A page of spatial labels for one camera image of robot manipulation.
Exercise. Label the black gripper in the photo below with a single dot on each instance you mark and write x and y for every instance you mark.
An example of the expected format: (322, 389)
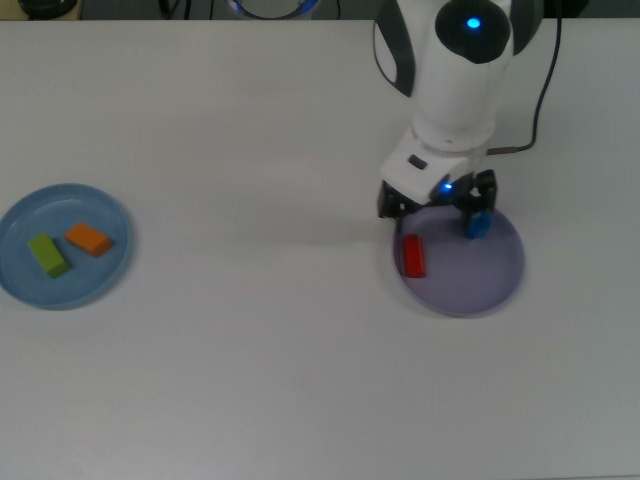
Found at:
(457, 192)

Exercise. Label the blue block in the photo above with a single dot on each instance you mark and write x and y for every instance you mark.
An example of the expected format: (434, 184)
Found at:
(477, 230)

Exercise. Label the red cylinder block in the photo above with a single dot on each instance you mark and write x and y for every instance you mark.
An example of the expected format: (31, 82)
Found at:
(414, 256)

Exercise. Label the orange block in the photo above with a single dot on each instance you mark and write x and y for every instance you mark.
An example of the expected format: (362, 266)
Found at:
(89, 239)

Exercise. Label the green block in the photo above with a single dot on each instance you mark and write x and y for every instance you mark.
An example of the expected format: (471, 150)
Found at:
(48, 255)

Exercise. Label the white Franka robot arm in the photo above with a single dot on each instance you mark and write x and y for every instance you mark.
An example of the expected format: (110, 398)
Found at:
(450, 90)

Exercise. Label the purple plate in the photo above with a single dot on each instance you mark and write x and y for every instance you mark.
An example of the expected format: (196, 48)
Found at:
(475, 282)

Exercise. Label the blue plate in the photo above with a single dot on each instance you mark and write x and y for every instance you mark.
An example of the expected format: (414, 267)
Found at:
(75, 285)

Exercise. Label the black round object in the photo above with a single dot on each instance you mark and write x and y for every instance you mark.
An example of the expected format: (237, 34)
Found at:
(47, 5)

